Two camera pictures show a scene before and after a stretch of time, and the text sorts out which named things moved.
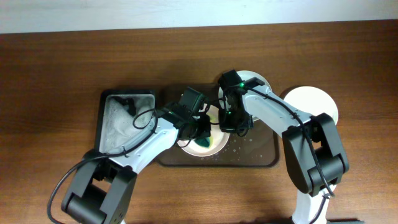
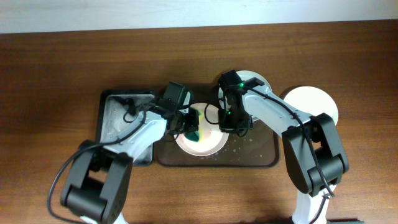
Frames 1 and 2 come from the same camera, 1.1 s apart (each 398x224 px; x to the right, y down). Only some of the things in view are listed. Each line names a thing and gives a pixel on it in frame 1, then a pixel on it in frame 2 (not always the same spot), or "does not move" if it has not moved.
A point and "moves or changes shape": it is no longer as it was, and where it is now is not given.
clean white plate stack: (313, 101) does not move
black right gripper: (232, 123) does not move
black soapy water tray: (127, 118) does not move
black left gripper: (201, 131) → (189, 123)
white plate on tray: (245, 75) does not move
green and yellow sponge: (208, 141) moves or changes shape
